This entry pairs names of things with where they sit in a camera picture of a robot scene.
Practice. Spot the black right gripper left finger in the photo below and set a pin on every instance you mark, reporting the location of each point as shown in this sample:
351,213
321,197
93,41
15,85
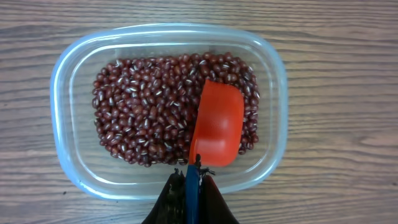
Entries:
170,205

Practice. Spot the red measuring scoop blue handle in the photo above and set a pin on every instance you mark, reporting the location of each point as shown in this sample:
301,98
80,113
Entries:
216,138

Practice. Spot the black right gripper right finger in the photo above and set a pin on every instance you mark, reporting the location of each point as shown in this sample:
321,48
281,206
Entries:
212,206

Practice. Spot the clear plastic container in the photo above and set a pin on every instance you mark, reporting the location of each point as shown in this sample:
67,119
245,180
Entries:
91,167

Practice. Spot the pile of red beans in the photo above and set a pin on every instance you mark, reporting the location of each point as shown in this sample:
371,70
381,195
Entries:
146,108

